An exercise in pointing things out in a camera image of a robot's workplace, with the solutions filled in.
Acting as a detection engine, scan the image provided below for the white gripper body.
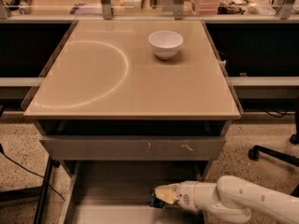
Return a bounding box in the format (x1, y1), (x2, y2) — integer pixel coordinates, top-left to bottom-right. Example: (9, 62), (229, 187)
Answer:
(174, 181), (197, 211)

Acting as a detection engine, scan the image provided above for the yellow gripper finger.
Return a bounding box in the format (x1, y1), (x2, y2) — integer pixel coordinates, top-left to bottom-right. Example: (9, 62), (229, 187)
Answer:
(155, 184), (178, 204)

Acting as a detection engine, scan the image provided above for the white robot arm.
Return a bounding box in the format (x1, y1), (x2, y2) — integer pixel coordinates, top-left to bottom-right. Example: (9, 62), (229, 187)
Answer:
(151, 175), (299, 224)

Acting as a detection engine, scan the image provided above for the open grey middle drawer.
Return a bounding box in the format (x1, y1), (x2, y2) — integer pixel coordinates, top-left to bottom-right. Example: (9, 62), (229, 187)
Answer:
(59, 161), (208, 224)

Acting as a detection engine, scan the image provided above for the grey top drawer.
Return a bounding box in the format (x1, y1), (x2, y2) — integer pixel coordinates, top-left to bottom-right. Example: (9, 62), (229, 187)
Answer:
(40, 135), (226, 161)

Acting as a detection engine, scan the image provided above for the black office chair base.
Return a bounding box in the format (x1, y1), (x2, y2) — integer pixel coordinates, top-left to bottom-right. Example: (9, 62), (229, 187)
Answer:
(247, 96), (299, 198)

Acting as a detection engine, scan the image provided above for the white ceramic bowl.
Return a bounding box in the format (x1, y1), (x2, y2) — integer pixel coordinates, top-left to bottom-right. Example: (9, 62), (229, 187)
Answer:
(149, 31), (183, 60)

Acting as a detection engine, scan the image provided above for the black metal stand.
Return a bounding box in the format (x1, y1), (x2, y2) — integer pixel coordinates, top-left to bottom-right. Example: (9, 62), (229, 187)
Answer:
(0, 157), (60, 224)

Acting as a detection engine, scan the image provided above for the dark clutter on right shelf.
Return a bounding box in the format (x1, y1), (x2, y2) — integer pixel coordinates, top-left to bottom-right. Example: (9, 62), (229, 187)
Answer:
(218, 0), (284, 16)

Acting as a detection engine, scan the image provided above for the dark clutter on shelf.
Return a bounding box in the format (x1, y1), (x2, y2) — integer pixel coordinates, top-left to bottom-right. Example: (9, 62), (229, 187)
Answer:
(218, 0), (284, 16)
(0, 0), (33, 18)

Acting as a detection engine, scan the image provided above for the dark clutter on left shelf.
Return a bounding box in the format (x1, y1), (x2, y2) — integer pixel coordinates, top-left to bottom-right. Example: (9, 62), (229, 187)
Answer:
(0, 0), (33, 18)

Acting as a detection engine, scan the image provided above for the black floor cable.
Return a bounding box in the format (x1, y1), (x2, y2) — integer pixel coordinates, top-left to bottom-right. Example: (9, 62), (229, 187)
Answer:
(0, 143), (65, 202)

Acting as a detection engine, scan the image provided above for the grey metal post middle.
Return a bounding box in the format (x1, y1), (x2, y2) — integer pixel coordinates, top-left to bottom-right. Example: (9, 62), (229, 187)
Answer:
(174, 0), (184, 20)

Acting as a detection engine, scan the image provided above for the grey metal post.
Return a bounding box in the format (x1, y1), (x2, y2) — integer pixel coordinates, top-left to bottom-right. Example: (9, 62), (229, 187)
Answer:
(174, 0), (184, 20)
(101, 0), (113, 20)
(276, 0), (295, 20)

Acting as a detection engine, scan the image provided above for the grey metal post right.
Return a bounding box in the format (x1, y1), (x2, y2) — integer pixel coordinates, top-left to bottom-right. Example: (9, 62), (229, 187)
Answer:
(276, 0), (295, 20)

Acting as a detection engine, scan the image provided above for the grey metal post left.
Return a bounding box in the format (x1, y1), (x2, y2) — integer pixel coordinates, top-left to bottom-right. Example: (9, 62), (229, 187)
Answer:
(101, 0), (113, 20)

